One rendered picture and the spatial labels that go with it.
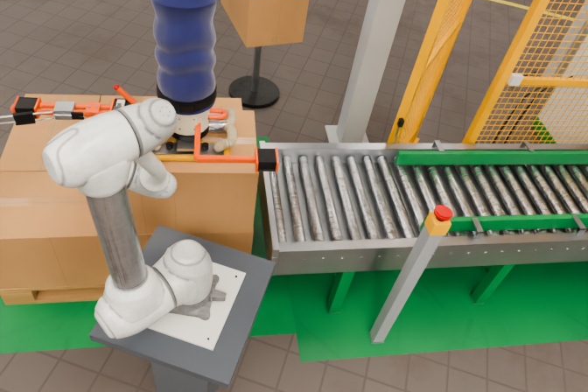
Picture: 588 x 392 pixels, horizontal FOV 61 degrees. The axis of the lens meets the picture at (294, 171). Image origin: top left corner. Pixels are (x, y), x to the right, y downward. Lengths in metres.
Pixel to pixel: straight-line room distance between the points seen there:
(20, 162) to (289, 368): 1.65
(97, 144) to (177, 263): 0.57
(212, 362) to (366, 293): 1.31
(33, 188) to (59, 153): 1.40
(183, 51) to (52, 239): 1.08
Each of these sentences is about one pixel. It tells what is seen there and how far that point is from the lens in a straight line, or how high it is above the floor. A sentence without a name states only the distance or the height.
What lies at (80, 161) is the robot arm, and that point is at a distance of 1.20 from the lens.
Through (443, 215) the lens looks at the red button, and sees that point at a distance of 1.92.
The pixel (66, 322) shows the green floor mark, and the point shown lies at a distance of 2.78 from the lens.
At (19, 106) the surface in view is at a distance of 2.14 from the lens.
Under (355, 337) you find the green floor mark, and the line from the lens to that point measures 2.73.
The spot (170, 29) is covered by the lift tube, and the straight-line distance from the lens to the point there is 1.73.
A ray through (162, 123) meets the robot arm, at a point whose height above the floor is 1.59.
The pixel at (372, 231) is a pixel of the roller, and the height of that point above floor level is 0.55.
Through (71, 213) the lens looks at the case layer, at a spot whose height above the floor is 0.54.
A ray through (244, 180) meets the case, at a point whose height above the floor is 0.90.
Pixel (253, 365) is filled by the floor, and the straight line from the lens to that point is 2.59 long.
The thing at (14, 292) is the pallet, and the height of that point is 0.11.
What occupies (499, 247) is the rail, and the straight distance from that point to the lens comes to 2.60.
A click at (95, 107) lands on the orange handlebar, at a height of 1.10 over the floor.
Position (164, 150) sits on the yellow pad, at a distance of 2.04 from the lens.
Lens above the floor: 2.39
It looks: 45 degrees down
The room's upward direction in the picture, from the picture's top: 10 degrees clockwise
